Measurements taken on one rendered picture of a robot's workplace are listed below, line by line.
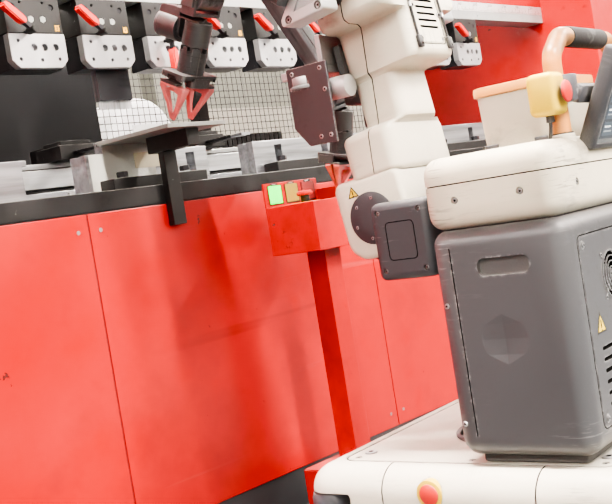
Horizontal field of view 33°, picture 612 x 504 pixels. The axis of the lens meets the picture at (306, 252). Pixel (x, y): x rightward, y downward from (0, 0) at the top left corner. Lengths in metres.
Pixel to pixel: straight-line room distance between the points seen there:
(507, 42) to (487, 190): 2.69
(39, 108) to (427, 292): 1.28
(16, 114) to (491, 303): 1.72
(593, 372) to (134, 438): 1.10
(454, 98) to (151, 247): 2.34
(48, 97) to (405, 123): 1.37
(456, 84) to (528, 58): 0.36
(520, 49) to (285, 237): 2.05
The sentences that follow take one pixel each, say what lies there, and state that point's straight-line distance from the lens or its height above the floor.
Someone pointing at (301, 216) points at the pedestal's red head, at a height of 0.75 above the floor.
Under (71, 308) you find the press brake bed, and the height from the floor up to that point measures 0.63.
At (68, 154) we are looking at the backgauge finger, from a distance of 2.76.
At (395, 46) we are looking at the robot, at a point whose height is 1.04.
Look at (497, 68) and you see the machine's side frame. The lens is 4.43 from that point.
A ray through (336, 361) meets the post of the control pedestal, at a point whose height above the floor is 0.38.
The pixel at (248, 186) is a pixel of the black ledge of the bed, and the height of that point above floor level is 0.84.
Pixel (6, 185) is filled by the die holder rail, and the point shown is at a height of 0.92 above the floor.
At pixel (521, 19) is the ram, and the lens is 4.19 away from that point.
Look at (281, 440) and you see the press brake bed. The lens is 2.73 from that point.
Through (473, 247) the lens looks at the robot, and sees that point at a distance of 1.77.
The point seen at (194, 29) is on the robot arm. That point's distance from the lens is 2.15.
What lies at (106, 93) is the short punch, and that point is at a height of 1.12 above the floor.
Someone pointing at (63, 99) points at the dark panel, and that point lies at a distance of 3.18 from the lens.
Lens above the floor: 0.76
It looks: 2 degrees down
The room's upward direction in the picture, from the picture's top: 9 degrees counter-clockwise
